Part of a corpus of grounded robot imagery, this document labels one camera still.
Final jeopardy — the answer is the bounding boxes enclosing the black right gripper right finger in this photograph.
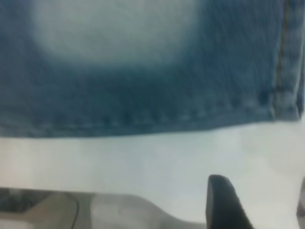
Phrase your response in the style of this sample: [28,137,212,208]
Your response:
[296,177,305,229]

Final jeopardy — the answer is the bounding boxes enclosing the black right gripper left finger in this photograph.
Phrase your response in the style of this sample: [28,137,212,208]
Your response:
[206,175,254,229]

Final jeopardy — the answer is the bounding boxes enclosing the blue denim pants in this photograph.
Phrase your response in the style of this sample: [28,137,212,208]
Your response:
[0,0,305,139]

